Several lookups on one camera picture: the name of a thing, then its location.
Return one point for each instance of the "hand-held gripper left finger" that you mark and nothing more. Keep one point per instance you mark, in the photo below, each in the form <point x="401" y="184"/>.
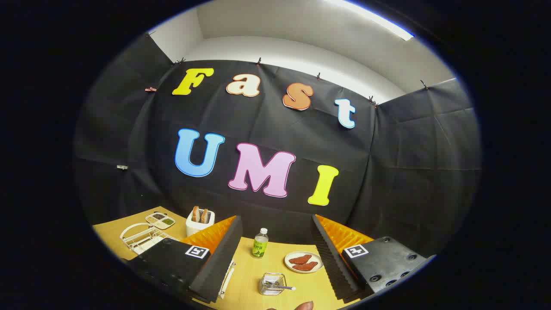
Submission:
<point x="221" y="254"/>

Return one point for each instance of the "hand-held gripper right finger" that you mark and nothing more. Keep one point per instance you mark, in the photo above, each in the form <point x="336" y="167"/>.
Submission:
<point x="329" y="258"/>

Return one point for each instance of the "small white dish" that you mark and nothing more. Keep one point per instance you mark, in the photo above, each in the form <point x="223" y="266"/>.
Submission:
<point x="318" y="258"/>

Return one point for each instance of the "red meat slice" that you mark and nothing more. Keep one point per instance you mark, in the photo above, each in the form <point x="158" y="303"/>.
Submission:
<point x="305" y="266"/>
<point x="300" y="259"/>

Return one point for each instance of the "white toaster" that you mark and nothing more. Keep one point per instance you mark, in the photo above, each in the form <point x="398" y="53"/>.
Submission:
<point x="199" y="228"/>

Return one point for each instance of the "green label drink bottle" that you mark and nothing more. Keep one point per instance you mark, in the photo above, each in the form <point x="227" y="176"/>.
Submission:
<point x="259" y="246"/>

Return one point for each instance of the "toasted bread slice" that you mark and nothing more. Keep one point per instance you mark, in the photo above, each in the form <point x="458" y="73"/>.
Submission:
<point x="196" y="213"/>
<point x="204" y="215"/>

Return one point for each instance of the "white compartment seasoning tray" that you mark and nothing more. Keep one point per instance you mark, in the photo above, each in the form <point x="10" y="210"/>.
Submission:
<point x="160" y="220"/>

